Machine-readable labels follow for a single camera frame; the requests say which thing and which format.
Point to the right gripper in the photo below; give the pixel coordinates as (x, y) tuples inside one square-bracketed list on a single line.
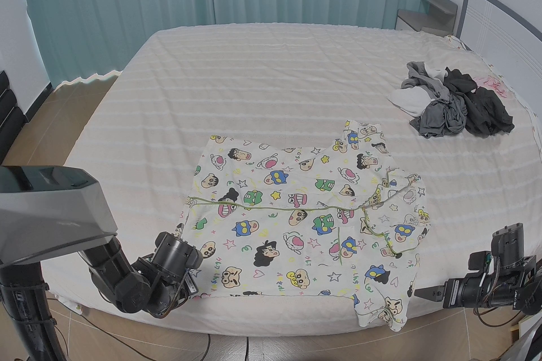
[(459, 292)]

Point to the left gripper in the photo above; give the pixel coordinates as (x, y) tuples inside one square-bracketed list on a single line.
[(190, 283)]

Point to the white printed pyjama top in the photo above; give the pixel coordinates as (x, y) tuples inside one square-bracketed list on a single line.
[(296, 232)]

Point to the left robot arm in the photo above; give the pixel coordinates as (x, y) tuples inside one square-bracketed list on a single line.
[(51, 215)]

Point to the pile of clothes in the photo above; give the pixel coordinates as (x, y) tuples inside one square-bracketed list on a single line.
[(449, 114)]

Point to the bed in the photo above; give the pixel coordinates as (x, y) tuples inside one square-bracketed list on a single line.
[(254, 88)]

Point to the pale pink printed garment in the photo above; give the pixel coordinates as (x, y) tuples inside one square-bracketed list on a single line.
[(491, 83)]

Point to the black padded chair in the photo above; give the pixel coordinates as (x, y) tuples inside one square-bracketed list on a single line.
[(8, 118)]

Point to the grey bedside table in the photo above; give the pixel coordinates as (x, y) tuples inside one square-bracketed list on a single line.
[(417, 18)]

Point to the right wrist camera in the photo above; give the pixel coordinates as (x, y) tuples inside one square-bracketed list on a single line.
[(478, 263)]

